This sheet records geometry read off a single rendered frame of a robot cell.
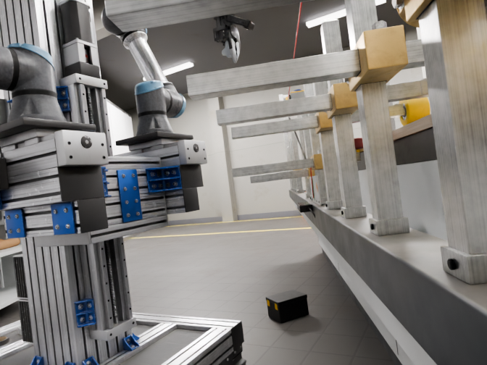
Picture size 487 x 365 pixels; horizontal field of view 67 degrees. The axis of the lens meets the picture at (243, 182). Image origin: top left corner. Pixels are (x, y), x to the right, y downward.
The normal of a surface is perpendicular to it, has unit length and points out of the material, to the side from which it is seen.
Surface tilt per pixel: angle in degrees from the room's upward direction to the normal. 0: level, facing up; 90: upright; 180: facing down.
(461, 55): 90
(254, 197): 90
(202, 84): 90
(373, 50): 90
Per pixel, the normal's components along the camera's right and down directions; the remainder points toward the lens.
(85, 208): 0.87, -0.11
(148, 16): 0.12, 0.99
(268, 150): -0.48, 0.05
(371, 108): -0.09, 0.00
